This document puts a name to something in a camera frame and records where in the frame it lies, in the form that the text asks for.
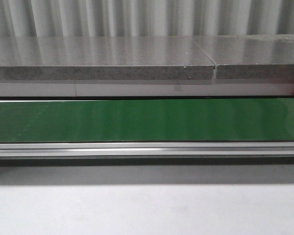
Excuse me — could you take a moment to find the grey stone countertop slab left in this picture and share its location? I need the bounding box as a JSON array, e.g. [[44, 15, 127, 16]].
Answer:
[[0, 36, 214, 81]]

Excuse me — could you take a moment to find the grey stone countertop slab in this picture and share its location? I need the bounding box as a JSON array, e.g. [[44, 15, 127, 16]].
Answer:
[[0, 36, 214, 81], [193, 34, 294, 83]]

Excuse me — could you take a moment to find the green conveyor belt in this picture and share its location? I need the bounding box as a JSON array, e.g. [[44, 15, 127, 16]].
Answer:
[[0, 98, 294, 142]]

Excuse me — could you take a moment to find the grey stone countertop slab right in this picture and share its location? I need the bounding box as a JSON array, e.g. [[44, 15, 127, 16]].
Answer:
[[193, 34, 294, 83]]

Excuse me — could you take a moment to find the grey pleated curtain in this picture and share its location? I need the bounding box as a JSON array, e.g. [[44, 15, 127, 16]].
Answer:
[[0, 0, 294, 37]]

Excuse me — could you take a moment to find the aluminium conveyor frame rail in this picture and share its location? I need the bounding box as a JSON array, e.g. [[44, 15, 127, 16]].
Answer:
[[0, 141, 294, 160]]

